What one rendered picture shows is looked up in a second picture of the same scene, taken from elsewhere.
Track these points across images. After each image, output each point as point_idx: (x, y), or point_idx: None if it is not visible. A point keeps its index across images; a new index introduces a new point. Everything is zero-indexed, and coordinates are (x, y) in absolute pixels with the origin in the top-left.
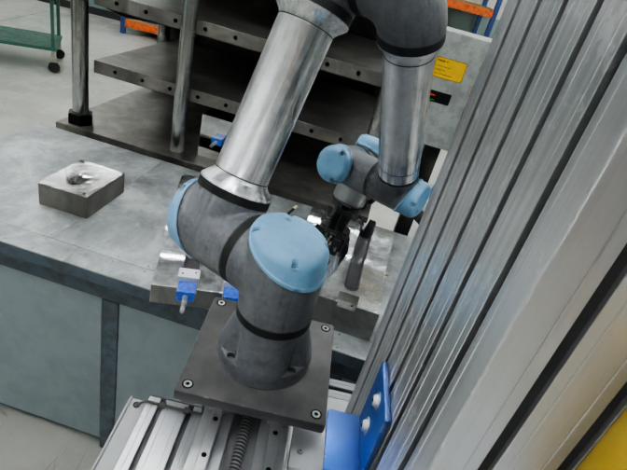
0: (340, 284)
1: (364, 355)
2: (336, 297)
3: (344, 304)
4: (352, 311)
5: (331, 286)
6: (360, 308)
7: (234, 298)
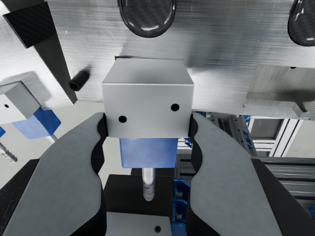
0: (267, 27)
1: (290, 111)
2: (240, 98)
3: (271, 67)
4: (285, 106)
5: (228, 55)
6: (313, 117)
7: (42, 136)
